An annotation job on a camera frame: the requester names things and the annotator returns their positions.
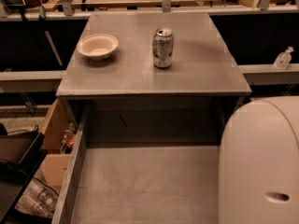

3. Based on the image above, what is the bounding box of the white paper bowl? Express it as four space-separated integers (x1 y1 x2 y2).
77 34 119 61

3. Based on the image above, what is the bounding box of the clear hand sanitizer bottle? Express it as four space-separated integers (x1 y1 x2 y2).
273 47 293 70

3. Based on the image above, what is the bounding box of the open grey top drawer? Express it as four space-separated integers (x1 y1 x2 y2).
52 105 222 224

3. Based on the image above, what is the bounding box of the cardboard box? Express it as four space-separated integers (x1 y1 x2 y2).
40 100 70 187

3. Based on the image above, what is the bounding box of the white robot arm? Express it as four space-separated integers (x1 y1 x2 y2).
192 96 299 224

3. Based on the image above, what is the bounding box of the plastic water bottles pack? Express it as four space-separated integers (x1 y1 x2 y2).
16 179 58 218

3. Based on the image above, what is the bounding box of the silver green soda can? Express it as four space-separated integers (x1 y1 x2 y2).
152 27 174 68

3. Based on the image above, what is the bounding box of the black tray cart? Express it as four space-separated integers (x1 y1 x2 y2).
0 124 47 224

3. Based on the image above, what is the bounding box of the grey cabinet counter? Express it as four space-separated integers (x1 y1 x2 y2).
55 12 252 129

